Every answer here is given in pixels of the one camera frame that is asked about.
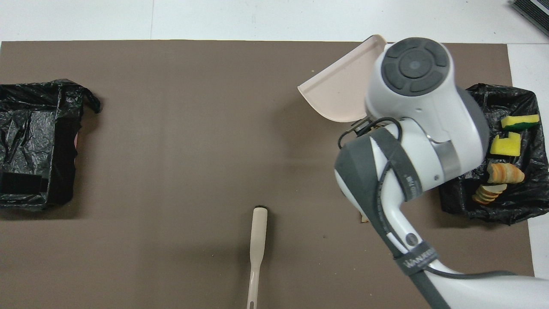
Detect beige brush black bristles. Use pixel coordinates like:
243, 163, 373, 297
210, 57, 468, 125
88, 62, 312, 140
247, 206, 269, 309

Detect beige plastic dustpan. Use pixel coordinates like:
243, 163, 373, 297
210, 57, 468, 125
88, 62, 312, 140
297, 34, 388, 124

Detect small sliced bread piece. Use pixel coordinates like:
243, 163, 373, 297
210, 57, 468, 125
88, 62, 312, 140
472, 184, 508, 205

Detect notched yellow sponge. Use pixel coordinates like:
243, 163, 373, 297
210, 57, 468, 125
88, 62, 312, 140
490, 132, 522, 156

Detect large sliced bread piece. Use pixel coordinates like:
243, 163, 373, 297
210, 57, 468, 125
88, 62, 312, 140
487, 163, 525, 184

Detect green and yellow sponge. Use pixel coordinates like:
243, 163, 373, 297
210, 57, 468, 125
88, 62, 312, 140
501, 114, 540, 131

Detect bin with black bag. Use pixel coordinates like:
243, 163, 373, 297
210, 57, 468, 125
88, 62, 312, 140
437, 83, 549, 225
0, 79, 101, 211

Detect brown table mat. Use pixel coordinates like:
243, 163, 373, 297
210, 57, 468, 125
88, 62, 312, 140
0, 41, 537, 309

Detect black ribbed object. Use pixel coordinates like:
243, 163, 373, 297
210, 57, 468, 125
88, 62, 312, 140
510, 0, 549, 37

